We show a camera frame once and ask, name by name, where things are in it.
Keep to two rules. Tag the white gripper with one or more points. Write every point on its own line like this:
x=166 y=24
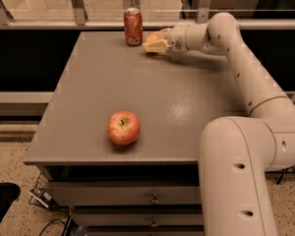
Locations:
x=176 y=39

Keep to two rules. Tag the wire basket on floor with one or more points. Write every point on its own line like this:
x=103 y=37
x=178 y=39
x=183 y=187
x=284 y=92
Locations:
x=39 y=196

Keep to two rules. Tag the drawer with knob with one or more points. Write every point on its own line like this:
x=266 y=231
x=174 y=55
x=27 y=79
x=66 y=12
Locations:
x=123 y=193
x=156 y=216

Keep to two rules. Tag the orange fruit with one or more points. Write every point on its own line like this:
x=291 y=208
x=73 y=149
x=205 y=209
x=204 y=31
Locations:
x=152 y=37

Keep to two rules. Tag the metal window railing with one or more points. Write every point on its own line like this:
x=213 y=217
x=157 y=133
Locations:
x=157 y=14

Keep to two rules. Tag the red apple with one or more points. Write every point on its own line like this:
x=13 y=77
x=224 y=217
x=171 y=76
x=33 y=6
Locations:
x=123 y=128

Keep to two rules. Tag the black chair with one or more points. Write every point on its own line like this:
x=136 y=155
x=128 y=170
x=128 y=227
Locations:
x=9 y=192

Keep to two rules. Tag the grey drawer cabinet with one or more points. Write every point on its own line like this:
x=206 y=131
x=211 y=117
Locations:
x=174 y=97

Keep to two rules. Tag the top drawer with knob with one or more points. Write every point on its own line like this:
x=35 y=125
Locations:
x=123 y=193

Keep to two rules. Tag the orange soda can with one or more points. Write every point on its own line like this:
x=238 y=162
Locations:
x=133 y=26

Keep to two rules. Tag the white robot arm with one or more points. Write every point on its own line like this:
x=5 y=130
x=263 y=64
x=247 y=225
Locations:
x=236 y=152

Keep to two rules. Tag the middle drawer with knob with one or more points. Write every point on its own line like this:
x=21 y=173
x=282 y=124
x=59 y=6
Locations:
x=156 y=216

